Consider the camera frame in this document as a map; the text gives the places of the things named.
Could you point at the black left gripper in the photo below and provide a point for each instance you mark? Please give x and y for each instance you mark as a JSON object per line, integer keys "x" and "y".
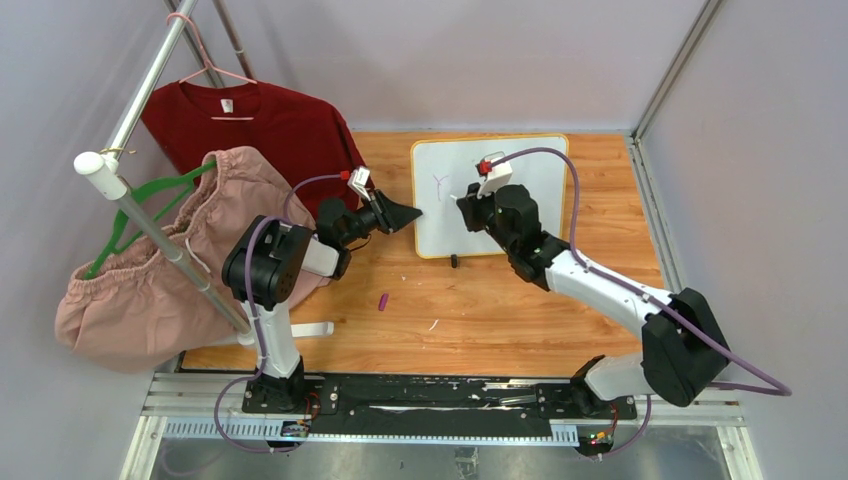
{"x": 389, "y": 216}

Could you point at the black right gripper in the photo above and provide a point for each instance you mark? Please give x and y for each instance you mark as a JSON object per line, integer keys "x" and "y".
{"x": 471, "y": 205}

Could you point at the yellow-framed whiteboard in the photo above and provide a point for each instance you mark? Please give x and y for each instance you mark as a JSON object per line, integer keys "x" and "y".
{"x": 444, "y": 167}

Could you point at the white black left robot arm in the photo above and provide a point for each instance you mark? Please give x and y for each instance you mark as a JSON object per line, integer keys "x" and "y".
{"x": 262, "y": 272}

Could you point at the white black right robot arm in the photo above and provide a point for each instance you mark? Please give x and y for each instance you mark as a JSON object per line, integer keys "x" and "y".
{"x": 679, "y": 335}

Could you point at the red t-shirt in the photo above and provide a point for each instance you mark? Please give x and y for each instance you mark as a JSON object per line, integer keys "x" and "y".
{"x": 303, "y": 137}

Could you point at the green clothes hanger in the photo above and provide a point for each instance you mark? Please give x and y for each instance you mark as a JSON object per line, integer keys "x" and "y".
{"x": 131, "y": 221}

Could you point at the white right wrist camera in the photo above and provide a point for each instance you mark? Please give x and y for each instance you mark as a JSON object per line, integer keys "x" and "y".
{"x": 495, "y": 173}

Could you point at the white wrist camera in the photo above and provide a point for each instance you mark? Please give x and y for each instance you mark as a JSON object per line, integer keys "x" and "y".
{"x": 495, "y": 173}
{"x": 359, "y": 181}

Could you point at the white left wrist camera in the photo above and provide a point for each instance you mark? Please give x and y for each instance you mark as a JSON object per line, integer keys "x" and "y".
{"x": 359, "y": 181}

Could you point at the grey aluminium frame post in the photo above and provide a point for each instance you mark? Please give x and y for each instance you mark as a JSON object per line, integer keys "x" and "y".
{"x": 692, "y": 39}

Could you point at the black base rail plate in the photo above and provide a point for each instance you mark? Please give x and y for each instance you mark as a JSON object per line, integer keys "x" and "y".
{"x": 450, "y": 407}

